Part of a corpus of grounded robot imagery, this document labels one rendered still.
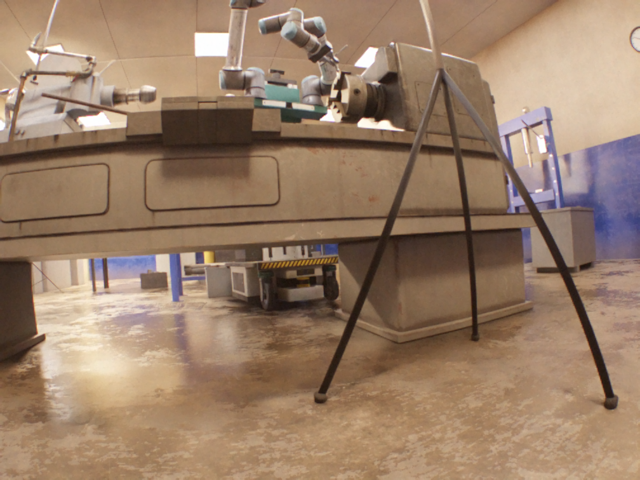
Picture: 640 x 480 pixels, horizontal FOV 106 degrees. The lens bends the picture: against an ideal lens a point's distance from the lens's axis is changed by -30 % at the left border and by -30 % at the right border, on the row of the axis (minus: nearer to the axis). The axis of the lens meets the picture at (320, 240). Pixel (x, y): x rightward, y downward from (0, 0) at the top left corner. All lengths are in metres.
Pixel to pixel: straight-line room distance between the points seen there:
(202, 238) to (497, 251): 1.23
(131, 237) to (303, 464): 0.75
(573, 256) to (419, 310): 2.11
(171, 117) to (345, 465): 1.04
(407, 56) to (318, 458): 1.58
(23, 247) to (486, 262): 1.74
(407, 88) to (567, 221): 2.08
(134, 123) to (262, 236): 0.60
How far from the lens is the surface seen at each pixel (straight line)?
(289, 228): 1.04
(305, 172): 1.26
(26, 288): 1.89
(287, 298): 2.26
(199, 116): 1.14
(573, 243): 3.24
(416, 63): 1.72
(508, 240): 1.70
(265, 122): 1.24
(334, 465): 0.63
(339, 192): 1.28
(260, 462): 0.65
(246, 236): 1.02
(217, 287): 3.27
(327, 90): 2.76
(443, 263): 1.42
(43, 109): 1.65
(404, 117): 1.56
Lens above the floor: 0.36
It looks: 2 degrees up
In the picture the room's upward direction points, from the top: 4 degrees counter-clockwise
